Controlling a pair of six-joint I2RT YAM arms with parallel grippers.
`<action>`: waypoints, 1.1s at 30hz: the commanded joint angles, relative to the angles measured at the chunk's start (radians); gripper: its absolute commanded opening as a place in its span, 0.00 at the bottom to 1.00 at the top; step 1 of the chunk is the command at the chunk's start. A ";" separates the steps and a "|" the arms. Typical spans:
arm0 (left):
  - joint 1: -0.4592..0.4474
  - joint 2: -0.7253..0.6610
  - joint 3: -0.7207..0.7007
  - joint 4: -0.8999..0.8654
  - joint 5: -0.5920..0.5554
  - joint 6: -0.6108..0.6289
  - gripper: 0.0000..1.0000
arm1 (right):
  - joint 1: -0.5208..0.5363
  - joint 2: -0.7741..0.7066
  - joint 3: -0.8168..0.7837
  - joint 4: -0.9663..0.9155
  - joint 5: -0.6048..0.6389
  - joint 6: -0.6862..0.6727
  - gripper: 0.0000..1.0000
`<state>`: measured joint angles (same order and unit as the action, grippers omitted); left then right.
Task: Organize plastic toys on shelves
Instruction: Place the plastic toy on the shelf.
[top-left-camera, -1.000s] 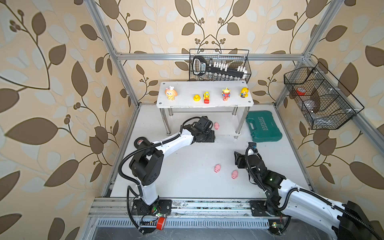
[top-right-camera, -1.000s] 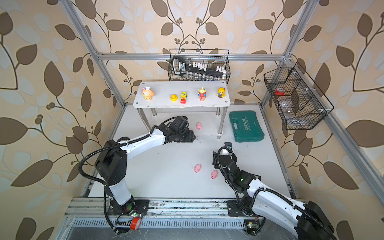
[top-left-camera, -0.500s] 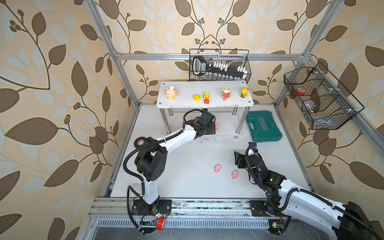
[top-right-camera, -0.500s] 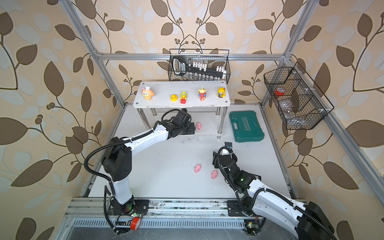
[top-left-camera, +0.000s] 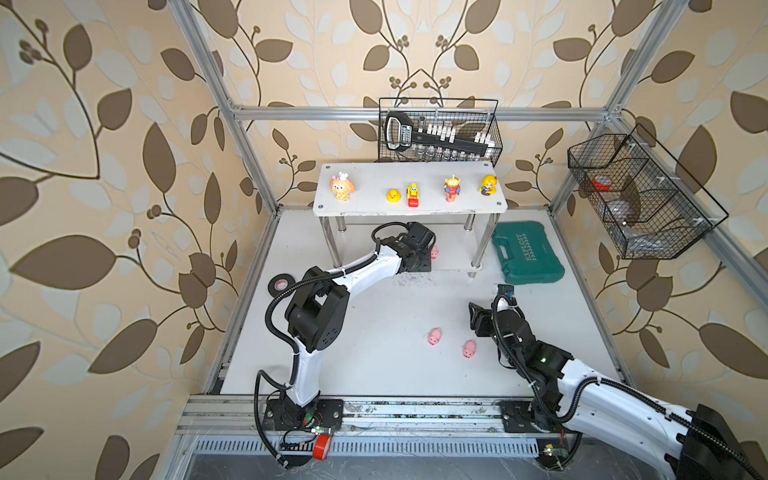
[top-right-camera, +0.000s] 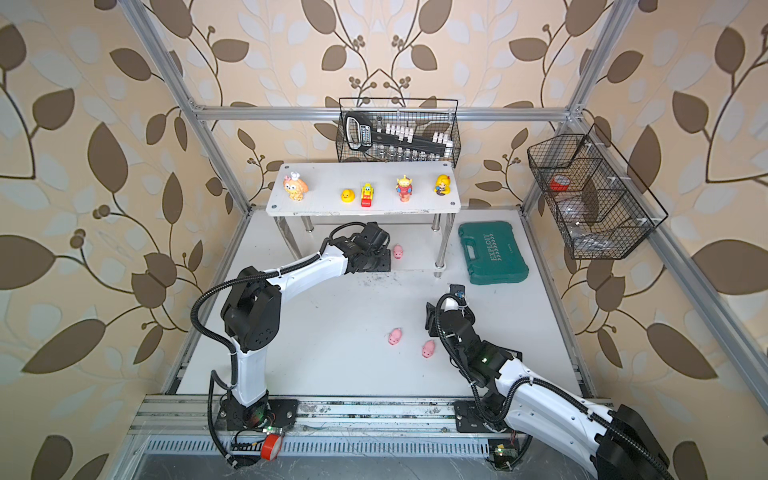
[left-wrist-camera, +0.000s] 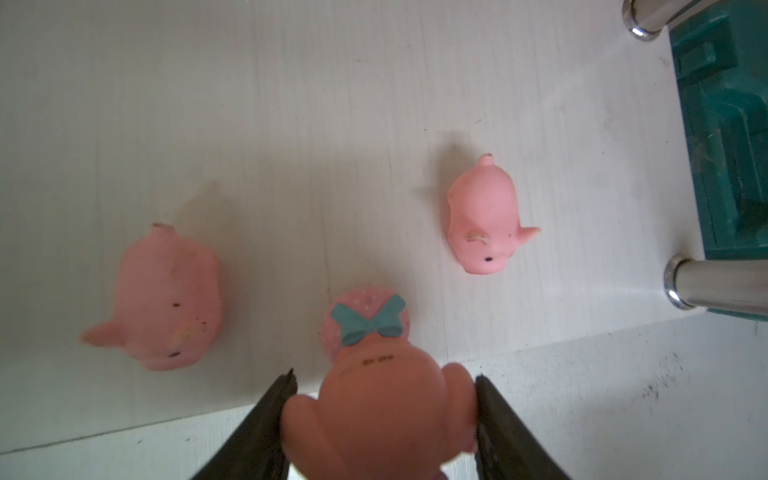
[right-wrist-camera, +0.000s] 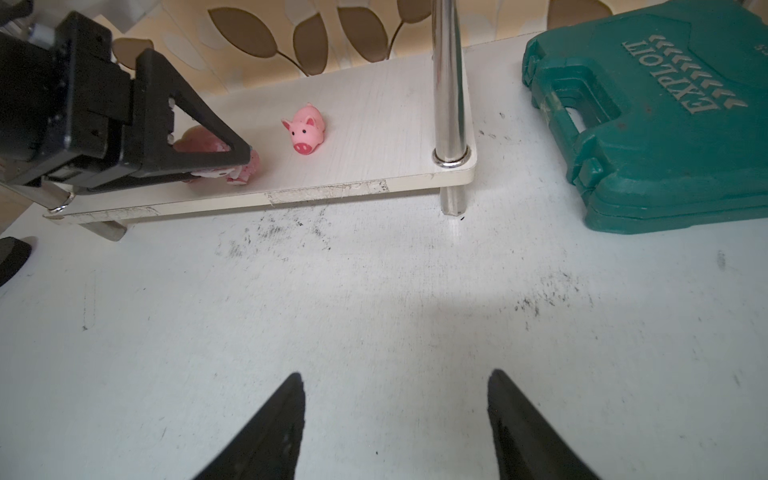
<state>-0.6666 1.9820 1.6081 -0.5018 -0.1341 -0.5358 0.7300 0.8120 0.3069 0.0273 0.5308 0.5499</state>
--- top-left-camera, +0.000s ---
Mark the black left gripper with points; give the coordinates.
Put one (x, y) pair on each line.
(426, 264)

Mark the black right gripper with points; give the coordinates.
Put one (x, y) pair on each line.
(480, 320)

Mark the yellow red toy car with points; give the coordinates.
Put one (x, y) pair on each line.
(413, 195)

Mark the yellow rubber duck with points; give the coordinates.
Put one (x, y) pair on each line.
(394, 196)

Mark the alien figure toy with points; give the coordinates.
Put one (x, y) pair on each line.
(452, 188)

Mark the yellow bear toy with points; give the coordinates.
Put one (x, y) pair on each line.
(488, 185)

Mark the orange cat toy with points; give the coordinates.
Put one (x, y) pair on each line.
(342, 186)

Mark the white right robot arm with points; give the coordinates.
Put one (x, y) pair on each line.
(680, 443)

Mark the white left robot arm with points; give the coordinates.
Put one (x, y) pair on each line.
(309, 316)

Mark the green plastic tool case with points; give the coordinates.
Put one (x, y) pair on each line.
(525, 254)

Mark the white two-tier shelf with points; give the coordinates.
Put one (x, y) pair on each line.
(431, 192)

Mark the black socket set holder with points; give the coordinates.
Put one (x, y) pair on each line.
(402, 133)

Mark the black tape roll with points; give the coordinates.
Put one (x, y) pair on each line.
(280, 283)

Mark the red tape roll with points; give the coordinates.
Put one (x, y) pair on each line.
(602, 183)

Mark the red emergency button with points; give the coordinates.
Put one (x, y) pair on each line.
(322, 447)

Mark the black wire basket back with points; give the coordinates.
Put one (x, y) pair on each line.
(468, 116)

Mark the black wire basket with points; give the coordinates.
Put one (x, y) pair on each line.
(657, 208)
(468, 116)

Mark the black wire basket right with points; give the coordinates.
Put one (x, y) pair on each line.
(657, 208)

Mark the aluminium frame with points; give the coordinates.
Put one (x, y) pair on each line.
(186, 14)

